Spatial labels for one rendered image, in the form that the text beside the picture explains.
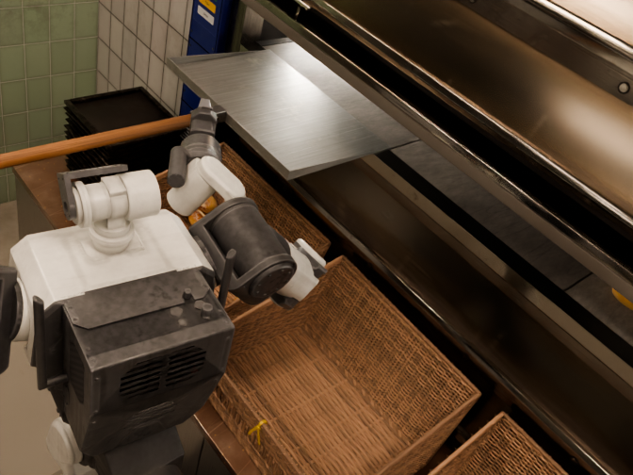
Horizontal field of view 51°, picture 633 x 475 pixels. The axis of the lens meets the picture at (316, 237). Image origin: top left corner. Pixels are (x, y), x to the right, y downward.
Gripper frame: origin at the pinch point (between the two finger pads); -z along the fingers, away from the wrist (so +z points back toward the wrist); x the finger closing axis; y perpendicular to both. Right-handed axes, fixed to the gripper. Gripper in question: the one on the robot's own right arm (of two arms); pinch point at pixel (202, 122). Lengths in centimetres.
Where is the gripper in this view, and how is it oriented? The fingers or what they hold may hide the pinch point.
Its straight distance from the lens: 154.8
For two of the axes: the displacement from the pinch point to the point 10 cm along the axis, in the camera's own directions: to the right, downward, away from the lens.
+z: 0.9, 6.6, -7.4
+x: 2.3, -7.4, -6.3
